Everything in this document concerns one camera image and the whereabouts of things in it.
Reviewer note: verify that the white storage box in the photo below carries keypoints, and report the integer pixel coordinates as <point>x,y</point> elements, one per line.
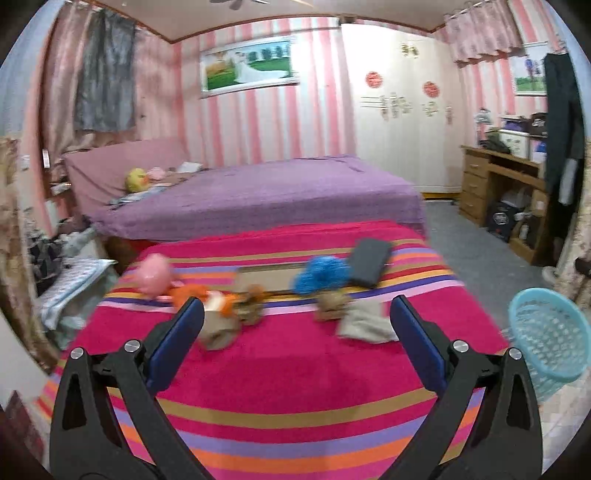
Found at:
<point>517,142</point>

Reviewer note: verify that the beige paper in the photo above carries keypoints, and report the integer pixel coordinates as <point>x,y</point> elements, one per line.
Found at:
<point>366,320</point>

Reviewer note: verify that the purple dotted bedspread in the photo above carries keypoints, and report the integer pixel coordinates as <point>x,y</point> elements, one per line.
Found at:
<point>231,200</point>

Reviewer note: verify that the white wardrobe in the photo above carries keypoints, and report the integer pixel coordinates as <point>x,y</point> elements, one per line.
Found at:
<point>408,105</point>

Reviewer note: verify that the black hanging clothes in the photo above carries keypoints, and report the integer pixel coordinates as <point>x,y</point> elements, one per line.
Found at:
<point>565,149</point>

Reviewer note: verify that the pink ceramic mug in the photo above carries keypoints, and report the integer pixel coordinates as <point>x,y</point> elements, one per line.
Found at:
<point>154,277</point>

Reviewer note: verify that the yellow duck plush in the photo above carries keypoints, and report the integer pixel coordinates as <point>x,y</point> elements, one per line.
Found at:
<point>136,181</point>

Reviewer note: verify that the brown paper ball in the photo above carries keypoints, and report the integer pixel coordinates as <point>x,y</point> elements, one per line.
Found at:
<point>331,305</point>

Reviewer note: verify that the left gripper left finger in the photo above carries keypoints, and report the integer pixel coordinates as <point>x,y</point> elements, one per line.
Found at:
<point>86,439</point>

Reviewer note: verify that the wooden desk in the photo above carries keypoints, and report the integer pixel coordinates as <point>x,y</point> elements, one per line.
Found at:
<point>491,177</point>

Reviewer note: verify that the small framed photo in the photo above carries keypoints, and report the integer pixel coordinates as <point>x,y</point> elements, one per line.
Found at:
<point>527,69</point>

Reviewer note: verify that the pink window valance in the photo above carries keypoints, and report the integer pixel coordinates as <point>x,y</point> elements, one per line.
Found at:
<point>490,29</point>

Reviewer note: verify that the cardboard tube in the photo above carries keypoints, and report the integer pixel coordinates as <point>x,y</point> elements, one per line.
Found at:
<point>218,332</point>

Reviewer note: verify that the grey hanging cloth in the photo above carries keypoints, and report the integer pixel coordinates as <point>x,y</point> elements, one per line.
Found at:
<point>105,97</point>

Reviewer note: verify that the patterned white cloth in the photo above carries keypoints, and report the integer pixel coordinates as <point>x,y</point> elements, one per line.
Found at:
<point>82,282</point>

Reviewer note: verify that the blue plastic wrapper ball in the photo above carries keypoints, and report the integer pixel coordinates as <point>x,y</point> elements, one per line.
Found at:
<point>321,273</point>

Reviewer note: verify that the framed wedding photo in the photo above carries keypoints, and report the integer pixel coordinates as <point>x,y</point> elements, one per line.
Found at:
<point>253,64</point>

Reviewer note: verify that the striped pink red blanket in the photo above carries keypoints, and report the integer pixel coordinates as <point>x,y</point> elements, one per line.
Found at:
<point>289,399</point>

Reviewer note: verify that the light blue plastic basket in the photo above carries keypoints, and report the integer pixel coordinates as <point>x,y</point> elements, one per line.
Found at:
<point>553,335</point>

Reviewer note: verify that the black box under desk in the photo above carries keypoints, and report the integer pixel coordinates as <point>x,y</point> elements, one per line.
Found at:
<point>501,220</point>

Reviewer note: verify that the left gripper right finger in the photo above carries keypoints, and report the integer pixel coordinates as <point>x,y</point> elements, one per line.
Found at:
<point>485,423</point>

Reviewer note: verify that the pink headboard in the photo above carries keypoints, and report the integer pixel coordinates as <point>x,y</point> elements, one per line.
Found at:
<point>98,175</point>

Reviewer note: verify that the black wallet pouch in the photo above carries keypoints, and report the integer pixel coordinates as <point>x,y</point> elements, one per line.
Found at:
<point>367,262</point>

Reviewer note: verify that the floral curtain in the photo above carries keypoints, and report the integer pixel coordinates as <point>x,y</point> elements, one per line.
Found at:
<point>571,283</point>

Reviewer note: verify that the tan phone case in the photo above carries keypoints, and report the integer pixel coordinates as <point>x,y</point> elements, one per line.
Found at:
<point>275,279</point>

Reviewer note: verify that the brown paper scrap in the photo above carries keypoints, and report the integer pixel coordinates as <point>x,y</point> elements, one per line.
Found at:
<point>249,305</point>

